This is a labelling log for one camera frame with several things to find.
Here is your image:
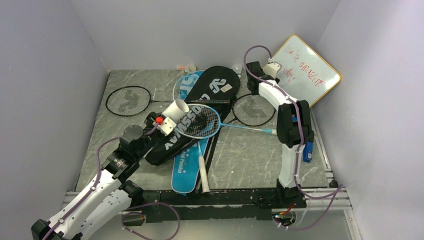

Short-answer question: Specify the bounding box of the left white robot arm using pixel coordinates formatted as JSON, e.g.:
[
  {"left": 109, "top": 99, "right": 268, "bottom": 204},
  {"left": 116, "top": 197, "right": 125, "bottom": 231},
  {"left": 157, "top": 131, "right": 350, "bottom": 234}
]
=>
[{"left": 31, "top": 112, "right": 173, "bottom": 240}]

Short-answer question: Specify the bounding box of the white shuttlecock tube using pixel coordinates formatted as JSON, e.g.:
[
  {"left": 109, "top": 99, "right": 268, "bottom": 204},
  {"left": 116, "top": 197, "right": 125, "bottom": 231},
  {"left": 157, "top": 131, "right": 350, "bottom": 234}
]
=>
[{"left": 162, "top": 99, "right": 189, "bottom": 123}]

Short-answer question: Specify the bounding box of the whiteboard with orange frame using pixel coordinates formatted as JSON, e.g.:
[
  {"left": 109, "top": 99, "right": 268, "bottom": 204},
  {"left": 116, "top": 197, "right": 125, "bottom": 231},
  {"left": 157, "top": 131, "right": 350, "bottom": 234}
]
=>
[{"left": 269, "top": 34, "right": 342, "bottom": 107}]

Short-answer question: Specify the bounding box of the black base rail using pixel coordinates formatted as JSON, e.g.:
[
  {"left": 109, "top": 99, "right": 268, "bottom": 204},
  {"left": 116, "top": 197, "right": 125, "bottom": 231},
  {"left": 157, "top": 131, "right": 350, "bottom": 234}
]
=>
[{"left": 127, "top": 187, "right": 307, "bottom": 223}]

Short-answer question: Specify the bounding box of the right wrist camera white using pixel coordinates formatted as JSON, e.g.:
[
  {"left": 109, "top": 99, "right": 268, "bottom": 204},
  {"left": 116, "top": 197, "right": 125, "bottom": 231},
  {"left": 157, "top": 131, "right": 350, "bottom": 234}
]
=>
[{"left": 263, "top": 62, "right": 282, "bottom": 79}]

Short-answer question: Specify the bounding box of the blue racket cover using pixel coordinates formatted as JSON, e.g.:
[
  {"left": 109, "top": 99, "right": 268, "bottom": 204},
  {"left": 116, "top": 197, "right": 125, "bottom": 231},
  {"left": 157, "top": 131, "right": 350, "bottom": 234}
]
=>
[{"left": 170, "top": 70, "right": 210, "bottom": 194}]

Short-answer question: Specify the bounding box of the black racket left head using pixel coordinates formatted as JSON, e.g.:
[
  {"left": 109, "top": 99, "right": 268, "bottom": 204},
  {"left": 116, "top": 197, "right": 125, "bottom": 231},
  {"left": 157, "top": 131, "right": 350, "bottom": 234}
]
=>
[{"left": 105, "top": 85, "right": 231, "bottom": 117}]

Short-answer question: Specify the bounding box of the shuttlecock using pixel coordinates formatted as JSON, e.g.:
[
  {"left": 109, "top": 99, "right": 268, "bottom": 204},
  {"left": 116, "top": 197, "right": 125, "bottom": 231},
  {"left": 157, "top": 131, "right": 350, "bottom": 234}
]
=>
[
  {"left": 183, "top": 63, "right": 197, "bottom": 74},
  {"left": 231, "top": 63, "right": 243, "bottom": 78}
]

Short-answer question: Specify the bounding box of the black racket right head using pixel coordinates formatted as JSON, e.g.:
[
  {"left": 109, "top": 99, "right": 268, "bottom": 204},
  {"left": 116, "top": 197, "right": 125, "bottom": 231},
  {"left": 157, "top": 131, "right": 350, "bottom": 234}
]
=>
[{"left": 228, "top": 94, "right": 276, "bottom": 127}]

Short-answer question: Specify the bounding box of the transparent tube lid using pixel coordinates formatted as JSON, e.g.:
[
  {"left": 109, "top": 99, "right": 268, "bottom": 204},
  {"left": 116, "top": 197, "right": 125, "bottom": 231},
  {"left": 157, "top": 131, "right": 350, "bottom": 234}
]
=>
[{"left": 231, "top": 136, "right": 247, "bottom": 151}]

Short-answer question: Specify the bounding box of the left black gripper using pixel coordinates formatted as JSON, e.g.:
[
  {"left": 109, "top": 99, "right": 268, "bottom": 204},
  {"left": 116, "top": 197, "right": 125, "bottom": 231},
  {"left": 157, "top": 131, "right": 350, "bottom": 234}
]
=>
[{"left": 133, "top": 111, "right": 176, "bottom": 160}]

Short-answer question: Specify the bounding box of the black racket head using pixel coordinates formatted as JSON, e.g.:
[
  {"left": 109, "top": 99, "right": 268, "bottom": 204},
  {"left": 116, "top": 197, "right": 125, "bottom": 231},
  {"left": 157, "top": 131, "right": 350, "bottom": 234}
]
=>
[
  {"left": 105, "top": 85, "right": 231, "bottom": 117},
  {"left": 228, "top": 94, "right": 276, "bottom": 127}
]

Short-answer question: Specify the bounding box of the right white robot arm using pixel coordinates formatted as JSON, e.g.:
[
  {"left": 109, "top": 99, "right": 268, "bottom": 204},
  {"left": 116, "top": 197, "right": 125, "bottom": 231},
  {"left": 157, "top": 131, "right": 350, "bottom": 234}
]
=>
[{"left": 244, "top": 61, "right": 314, "bottom": 208}]

